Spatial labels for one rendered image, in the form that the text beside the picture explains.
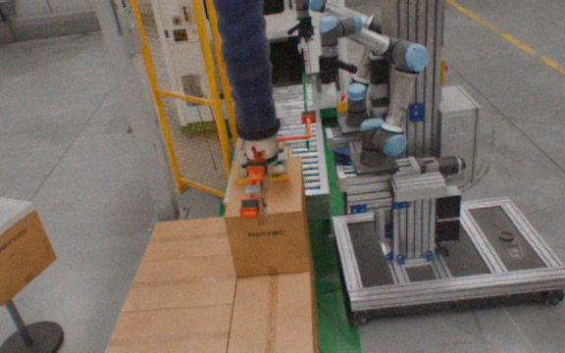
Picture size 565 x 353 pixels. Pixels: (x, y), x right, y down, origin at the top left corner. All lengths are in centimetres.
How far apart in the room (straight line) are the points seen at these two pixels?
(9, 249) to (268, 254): 137
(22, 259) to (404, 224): 218
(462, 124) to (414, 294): 102
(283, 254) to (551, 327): 160
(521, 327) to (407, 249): 75
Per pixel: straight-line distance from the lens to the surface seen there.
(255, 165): 248
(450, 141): 291
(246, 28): 238
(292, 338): 248
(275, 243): 267
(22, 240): 311
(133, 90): 390
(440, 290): 316
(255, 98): 249
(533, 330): 336
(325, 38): 217
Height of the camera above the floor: 238
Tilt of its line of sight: 29 degrees down
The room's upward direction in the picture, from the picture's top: 8 degrees counter-clockwise
